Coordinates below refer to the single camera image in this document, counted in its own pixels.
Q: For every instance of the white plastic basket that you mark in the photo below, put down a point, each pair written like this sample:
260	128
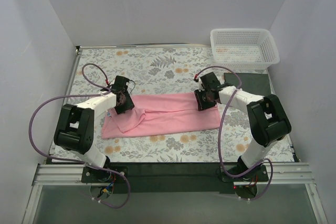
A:
244	48

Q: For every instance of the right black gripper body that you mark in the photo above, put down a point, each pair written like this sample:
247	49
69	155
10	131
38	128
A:
202	102

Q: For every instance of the pink t shirt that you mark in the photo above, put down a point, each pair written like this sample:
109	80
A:
160	114

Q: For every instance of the folded dark green t shirt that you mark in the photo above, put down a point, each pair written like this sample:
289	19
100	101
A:
254	83

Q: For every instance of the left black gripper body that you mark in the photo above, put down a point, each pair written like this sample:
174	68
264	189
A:
127	104

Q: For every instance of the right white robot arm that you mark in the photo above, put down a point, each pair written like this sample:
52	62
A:
267	119

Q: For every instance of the aluminium table frame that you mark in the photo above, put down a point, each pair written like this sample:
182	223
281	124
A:
291	186

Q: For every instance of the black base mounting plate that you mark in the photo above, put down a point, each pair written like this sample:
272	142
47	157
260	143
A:
183	177

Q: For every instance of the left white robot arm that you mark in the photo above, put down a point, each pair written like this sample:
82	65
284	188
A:
75	130

